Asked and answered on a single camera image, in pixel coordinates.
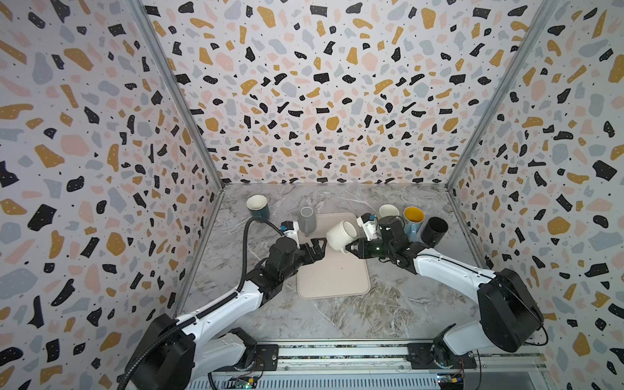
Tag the left corner aluminium profile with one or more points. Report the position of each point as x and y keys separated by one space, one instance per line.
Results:
x=144 y=26

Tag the grey mug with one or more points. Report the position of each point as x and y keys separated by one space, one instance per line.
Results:
x=307 y=220

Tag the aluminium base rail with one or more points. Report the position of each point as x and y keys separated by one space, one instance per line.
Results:
x=381 y=364

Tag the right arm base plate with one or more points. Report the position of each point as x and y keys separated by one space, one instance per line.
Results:
x=424 y=356

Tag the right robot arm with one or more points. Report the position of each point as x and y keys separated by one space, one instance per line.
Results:
x=508 y=314

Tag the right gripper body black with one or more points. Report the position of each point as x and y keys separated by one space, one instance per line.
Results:
x=378 y=249

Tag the dark teal mug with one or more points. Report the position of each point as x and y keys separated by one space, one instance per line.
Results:
x=258 y=206

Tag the black mug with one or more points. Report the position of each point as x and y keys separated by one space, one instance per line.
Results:
x=433 y=231

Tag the blue butterfly mug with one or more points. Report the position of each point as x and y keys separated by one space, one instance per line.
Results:
x=414 y=218

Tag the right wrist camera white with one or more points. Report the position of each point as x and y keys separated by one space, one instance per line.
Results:
x=368 y=223

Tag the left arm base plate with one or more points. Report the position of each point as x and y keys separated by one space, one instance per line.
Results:
x=263 y=357

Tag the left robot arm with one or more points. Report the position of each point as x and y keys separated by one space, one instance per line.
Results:
x=176 y=351

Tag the beige rectangular tray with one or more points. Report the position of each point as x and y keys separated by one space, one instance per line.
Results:
x=337 y=274

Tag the right corner aluminium profile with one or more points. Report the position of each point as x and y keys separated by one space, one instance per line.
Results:
x=541 y=18

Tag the white mug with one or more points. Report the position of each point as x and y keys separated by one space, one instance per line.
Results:
x=341 y=235

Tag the corner aluminium profile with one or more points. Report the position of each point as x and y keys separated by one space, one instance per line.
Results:
x=541 y=18
x=144 y=26

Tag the light green mug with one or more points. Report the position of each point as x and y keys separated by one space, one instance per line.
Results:
x=388 y=210

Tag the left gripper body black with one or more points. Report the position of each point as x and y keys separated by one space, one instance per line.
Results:
x=298 y=258

